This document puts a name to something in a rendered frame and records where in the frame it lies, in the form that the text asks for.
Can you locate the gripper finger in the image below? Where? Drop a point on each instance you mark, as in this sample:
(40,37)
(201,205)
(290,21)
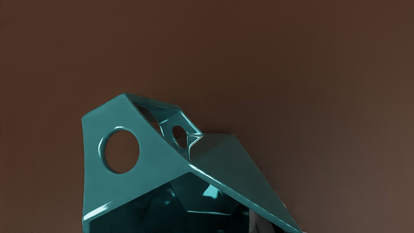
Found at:
(263,225)

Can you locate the teal faceted mug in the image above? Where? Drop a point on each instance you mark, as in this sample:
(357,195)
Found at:
(161,174)

